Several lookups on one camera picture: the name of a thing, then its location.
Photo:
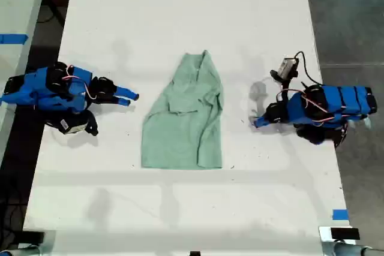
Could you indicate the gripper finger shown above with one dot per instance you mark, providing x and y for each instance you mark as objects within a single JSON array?
[
  {"x": 120, "y": 100},
  {"x": 267, "y": 116},
  {"x": 267, "y": 122},
  {"x": 124, "y": 90}
]

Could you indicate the pale green T-shirt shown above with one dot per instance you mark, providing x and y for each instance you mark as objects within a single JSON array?
[{"x": 180, "y": 136}]

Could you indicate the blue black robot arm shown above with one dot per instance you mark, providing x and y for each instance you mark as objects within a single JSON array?
[
  {"x": 39, "y": 88},
  {"x": 345, "y": 100}
]

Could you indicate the long blue tape strip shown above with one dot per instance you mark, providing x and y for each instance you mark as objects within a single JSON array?
[{"x": 13, "y": 38}]

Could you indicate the pale side table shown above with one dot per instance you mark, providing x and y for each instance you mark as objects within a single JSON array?
[{"x": 18, "y": 13}]

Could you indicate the short blue tape strip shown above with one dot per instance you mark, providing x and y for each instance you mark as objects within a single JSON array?
[{"x": 340, "y": 214}]

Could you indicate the black box on white plate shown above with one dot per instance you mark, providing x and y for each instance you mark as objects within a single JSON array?
[{"x": 345, "y": 233}]

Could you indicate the small black box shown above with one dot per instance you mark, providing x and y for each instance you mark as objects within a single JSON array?
[{"x": 33, "y": 236}]

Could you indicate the arm camera stalk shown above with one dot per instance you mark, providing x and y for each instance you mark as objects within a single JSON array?
[
  {"x": 286, "y": 86},
  {"x": 91, "y": 123}
]

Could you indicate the arm camera box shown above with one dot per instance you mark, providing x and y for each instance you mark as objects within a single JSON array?
[
  {"x": 287, "y": 67},
  {"x": 70, "y": 125}
]

